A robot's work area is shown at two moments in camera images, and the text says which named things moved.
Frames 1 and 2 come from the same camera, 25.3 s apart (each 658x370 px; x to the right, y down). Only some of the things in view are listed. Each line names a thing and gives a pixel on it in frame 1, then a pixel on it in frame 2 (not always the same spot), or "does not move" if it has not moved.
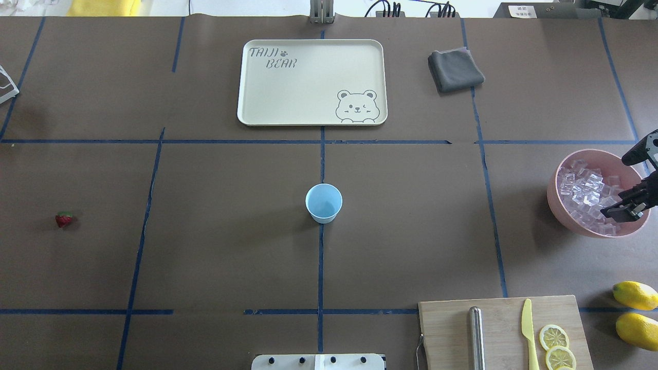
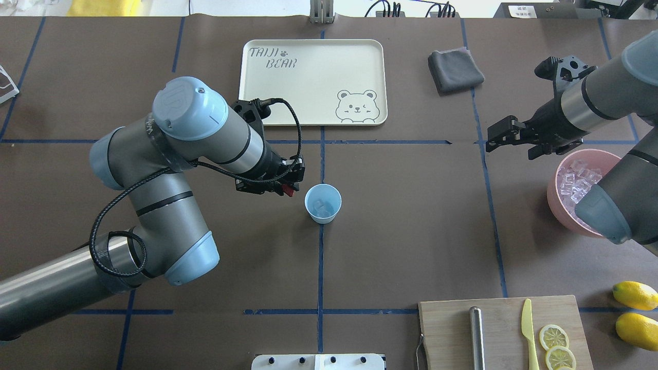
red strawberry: [63, 217] → [288, 190]
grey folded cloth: [454, 70] does not move
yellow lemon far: [636, 295] does not move
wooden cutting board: [537, 333] does not move
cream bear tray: [312, 82] does not move
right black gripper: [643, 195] → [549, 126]
